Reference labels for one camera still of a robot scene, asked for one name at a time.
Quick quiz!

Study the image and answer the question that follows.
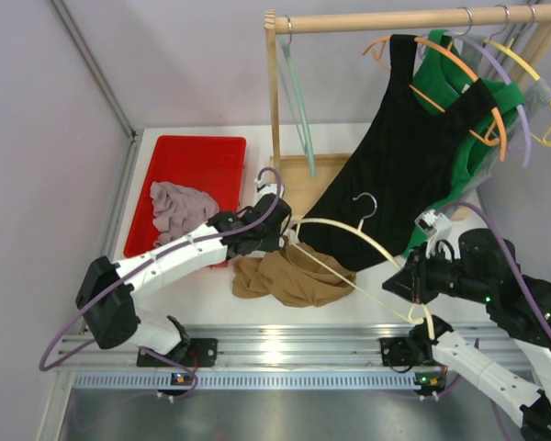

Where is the tan tank top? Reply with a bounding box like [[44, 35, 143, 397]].
[[232, 243, 356, 308]]

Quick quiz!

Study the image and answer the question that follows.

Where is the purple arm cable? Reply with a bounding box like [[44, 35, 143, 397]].
[[433, 199, 551, 362], [39, 165, 286, 373]]

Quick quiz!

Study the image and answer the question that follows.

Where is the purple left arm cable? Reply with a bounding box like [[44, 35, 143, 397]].
[[39, 165, 286, 373]]

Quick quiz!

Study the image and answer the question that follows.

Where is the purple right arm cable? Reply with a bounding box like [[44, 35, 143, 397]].
[[433, 199, 551, 362]]

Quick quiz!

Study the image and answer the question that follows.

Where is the grey tank top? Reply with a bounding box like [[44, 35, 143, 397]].
[[452, 38, 551, 187]]

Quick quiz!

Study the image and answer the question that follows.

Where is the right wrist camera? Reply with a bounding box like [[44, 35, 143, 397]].
[[415, 209, 452, 257]]

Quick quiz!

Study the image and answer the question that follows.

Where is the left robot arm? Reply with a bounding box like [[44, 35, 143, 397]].
[[75, 189, 291, 365]]

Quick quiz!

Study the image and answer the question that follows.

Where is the black tank top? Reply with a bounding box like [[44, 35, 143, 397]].
[[306, 34, 496, 256]]

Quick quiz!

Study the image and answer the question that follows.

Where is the mauve tank top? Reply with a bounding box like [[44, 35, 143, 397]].
[[150, 181, 219, 248]]

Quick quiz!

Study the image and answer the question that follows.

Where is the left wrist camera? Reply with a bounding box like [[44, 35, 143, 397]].
[[254, 179, 281, 198]]

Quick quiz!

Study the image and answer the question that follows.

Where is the aluminium table rail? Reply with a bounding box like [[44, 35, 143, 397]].
[[54, 325, 441, 391]]

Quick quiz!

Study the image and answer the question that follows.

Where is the orange hanger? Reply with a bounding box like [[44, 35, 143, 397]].
[[361, 35, 509, 162]]

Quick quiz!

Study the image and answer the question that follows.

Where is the mint green hanger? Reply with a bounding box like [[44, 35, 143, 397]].
[[276, 15, 317, 178]]

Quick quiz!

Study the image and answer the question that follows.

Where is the red plastic bin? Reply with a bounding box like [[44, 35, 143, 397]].
[[123, 135, 246, 257]]

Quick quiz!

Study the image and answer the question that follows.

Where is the green tank top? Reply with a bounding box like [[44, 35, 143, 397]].
[[401, 29, 527, 258]]

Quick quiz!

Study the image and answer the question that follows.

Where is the cream hanger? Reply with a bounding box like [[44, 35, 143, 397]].
[[287, 192, 437, 350]]

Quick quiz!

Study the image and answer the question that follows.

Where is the wooden clothes rack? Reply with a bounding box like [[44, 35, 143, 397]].
[[264, 3, 551, 221]]

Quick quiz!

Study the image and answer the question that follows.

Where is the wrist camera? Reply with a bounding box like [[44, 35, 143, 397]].
[[254, 179, 281, 198], [415, 209, 452, 257]]

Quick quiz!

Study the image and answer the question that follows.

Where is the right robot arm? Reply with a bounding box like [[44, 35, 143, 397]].
[[382, 229, 551, 440]]

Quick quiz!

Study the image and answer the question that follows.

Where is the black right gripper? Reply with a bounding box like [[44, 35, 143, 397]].
[[382, 239, 491, 301]]

